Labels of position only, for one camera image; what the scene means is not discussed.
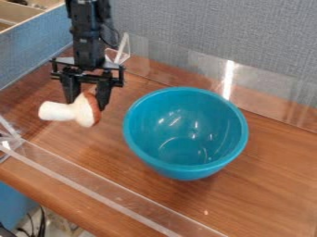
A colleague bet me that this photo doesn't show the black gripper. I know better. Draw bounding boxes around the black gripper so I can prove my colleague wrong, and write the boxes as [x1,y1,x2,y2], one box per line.
[51,57,125,111]

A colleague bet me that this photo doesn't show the white brown toy mushroom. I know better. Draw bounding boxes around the white brown toy mushroom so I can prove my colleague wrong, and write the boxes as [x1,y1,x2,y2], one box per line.
[38,92,101,128]

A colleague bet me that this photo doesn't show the blue plastic bowl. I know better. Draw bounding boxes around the blue plastic bowl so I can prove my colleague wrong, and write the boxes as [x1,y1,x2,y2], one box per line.
[123,87,248,181]

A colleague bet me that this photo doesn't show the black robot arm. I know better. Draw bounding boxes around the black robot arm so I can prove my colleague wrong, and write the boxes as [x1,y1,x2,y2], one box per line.
[51,0,125,111]

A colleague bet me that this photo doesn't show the wooden shelf unit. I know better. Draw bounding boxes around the wooden shelf unit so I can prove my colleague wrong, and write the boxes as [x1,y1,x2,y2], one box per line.
[0,0,64,32]

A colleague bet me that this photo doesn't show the clear acrylic front barrier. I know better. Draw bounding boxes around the clear acrylic front barrier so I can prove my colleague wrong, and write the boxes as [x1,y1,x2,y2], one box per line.
[0,116,227,237]

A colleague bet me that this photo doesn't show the clear acrylic barrier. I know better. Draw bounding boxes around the clear acrylic barrier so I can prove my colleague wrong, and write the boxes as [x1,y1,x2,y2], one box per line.
[0,31,317,133]
[0,116,227,237]

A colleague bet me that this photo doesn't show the clear acrylic back barrier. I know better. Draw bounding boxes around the clear acrylic back barrier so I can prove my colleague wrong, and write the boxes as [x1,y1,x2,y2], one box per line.
[0,31,317,133]

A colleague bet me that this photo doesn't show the clear acrylic corner bracket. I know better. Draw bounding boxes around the clear acrylic corner bracket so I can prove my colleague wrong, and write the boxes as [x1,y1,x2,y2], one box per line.
[105,33,131,65]

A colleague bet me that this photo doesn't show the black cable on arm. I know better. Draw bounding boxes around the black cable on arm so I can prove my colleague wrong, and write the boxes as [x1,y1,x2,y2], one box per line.
[100,21,121,49]

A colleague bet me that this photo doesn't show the black cables under table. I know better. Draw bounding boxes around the black cables under table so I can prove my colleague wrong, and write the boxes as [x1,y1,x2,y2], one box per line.
[0,206,48,237]

